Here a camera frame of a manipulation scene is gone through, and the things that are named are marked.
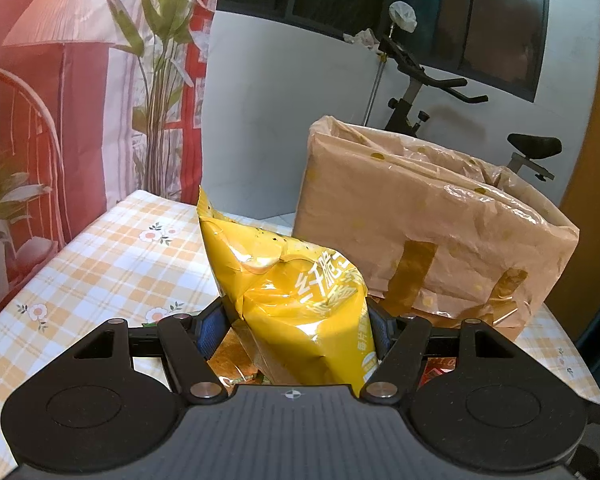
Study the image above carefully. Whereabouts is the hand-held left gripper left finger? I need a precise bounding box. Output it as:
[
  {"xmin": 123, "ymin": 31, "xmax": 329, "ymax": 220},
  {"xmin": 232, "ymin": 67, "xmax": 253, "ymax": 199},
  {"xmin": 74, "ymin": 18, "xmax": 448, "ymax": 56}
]
[{"xmin": 72, "ymin": 300, "xmax": 231, "ymax": 406}]

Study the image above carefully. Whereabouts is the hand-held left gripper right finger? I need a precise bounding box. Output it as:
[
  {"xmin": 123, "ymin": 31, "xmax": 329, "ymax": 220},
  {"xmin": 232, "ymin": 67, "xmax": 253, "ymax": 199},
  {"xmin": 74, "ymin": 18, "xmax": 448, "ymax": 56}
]
[{"xmin": 359, "ymin": 305, "xmax": 520, "ymax": 407}]

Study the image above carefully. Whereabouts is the yellow snack bag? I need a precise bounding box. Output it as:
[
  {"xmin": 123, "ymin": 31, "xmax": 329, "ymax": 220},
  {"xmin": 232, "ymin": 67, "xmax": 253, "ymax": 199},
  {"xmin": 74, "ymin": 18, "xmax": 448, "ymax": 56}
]
[{"xmin": 196, "ymin": 185, "xmax": 383, "ymax": 401}]

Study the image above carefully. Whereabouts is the plastic-lined cardboard box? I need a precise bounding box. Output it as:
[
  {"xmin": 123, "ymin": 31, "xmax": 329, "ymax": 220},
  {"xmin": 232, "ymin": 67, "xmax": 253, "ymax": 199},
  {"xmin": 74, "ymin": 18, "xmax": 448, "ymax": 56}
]
[{"xmin": 294, "ymin": 115, "xmax": 580, "ymax": 386}]

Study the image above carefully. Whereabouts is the orange-brown snack packet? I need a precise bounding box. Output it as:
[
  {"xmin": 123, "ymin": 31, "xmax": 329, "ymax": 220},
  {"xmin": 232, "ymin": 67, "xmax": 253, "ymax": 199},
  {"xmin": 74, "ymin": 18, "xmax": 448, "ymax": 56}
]
[{"xmin": 207, "ymin": 330, "xmax": 263, "ymax": 386}]

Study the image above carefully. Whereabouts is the checked floral tablecloth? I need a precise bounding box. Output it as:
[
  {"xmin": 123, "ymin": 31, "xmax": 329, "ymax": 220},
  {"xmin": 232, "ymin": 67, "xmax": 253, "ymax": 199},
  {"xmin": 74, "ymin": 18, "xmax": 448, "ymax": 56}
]
[{"xmin": 0, "ymin": 189, "xmax": 600, "ymax": 466}]

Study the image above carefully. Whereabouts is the black exercise bike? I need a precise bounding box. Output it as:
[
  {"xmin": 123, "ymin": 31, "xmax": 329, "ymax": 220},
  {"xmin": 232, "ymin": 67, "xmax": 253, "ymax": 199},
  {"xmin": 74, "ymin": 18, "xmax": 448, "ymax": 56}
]
[{"xmin": 365, "ymin": 2, "xmax": 563, "ymax": 181}]

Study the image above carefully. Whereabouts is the white plastic wrap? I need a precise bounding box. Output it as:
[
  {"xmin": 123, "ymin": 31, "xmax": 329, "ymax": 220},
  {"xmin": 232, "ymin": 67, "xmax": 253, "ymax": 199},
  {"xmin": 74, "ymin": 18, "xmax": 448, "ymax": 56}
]
[
  {"xmin": 389, "ymin": 2, "xmax": 419, "ymax": 33},
  {"xmin": 344, "ymin": 29, "xmax": 383, "ymax": 53}
]

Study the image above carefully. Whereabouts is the red printed wall poster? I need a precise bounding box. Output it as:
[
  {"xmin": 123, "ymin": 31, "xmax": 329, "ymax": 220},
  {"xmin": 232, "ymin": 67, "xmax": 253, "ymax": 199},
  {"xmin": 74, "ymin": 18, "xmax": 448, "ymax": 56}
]
[{"xmin": 0, "ymin": 0, "xmax": 223, "ymax": 331}]

